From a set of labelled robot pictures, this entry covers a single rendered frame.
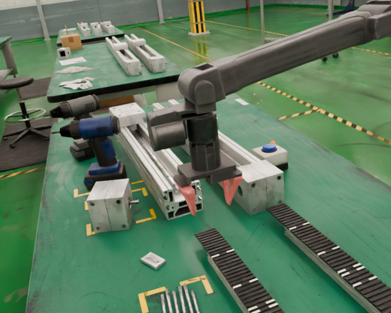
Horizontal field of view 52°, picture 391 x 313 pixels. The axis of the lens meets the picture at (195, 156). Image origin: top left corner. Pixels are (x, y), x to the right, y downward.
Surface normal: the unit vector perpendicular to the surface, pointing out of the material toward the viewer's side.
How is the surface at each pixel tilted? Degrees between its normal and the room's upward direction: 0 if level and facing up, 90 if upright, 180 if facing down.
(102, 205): 90
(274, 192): 90
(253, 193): 90
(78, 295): 0
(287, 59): 93
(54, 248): 0
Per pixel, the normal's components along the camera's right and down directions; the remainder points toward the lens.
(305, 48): 0.28, 0.29
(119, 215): 0.00, 0.40
